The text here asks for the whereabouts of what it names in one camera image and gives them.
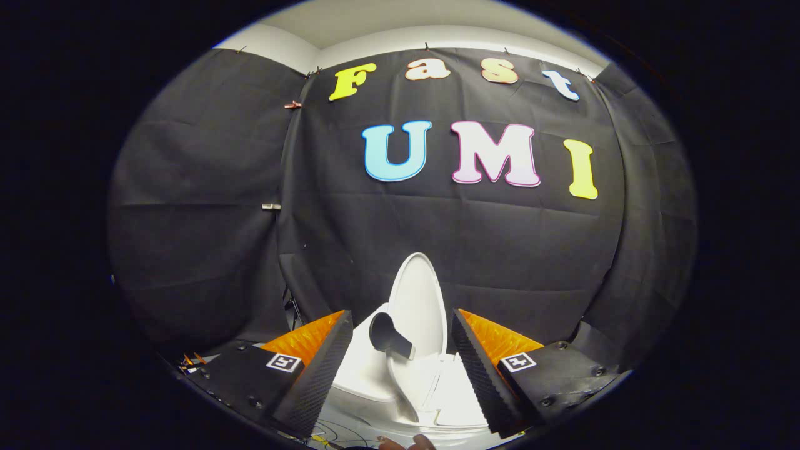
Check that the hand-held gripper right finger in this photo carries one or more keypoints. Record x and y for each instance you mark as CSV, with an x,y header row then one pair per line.
x,y
484,381

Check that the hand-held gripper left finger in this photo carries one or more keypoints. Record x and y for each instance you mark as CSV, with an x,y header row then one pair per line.
x,y
315,381

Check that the white toilet lid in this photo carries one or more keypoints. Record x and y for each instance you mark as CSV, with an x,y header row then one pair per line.
x,y
422,306

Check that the white toilet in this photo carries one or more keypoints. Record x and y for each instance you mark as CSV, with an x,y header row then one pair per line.
x,y
362,375

